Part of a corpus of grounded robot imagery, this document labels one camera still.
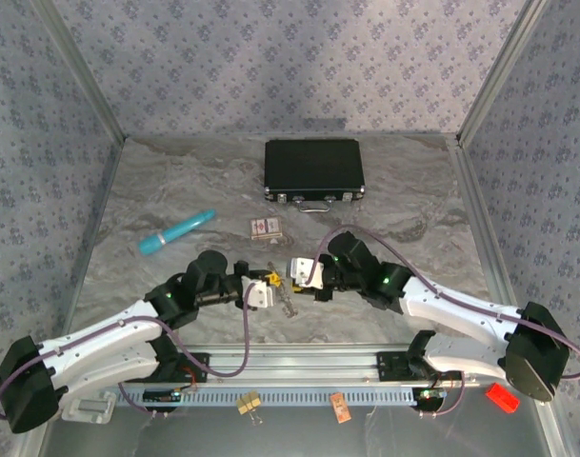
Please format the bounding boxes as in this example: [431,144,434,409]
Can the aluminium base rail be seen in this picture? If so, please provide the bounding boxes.
[179,343,476,386]

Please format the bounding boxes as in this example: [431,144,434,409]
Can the red plastic block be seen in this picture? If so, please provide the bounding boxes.
[485,382,522,414]

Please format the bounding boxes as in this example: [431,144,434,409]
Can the slotted grey cable duct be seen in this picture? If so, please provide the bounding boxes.
[115,383,424,408]

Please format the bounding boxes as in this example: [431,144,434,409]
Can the aluminium frame post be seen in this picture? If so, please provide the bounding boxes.
[455,0,550,147]
[31,0,129,144]

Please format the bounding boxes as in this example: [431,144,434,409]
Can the teal plastic cylinder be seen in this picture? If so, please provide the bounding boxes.
[136,209,218,256]

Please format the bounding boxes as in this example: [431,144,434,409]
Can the small printed card box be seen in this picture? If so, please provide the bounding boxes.
[249,216,285,241]

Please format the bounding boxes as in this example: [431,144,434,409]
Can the aluminium side rail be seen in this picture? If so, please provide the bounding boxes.
[447,135,522,318]
[55,136,128,344]

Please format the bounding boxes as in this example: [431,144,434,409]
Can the small circuit board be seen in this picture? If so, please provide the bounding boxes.
[412,387,448,406]
[142,387,184,406]

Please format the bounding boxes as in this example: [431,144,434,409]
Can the beige binder clip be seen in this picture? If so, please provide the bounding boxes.
[235,390,265,427]

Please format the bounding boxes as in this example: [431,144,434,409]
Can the black metal case with handle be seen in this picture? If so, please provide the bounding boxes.
[263,137,366,214]

